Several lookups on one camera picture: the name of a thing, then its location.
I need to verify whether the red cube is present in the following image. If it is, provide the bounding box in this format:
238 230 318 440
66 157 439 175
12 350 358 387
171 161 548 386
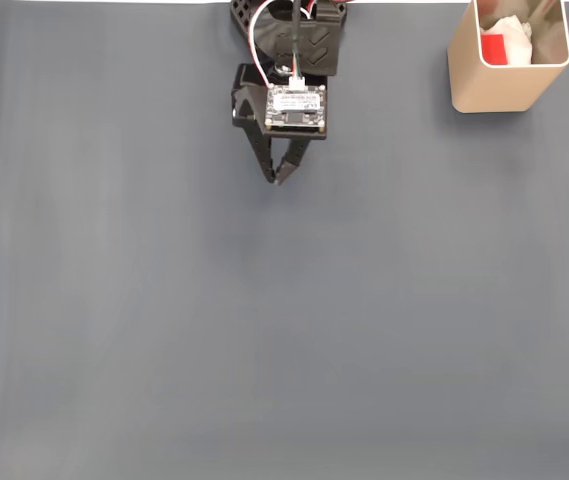
480 33 509 66

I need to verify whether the beige rectangular box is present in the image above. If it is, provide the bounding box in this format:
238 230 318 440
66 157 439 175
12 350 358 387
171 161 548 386
446 0 569 114

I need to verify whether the grey blue table mat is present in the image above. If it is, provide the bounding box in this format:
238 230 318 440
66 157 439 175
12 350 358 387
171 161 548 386
0 2 569 480

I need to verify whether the white crumpled paper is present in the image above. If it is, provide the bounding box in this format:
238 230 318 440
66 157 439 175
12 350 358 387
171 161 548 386
483 14 535 67

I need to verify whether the white red motor cable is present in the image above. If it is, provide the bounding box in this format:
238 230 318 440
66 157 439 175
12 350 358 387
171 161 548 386
247 0 278 89

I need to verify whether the white camera circuit board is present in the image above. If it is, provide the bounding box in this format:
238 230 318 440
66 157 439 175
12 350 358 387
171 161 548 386
262 83 329 134

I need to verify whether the black camera cable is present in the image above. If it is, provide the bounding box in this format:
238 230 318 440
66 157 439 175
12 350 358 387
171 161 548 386
288 0 308 92

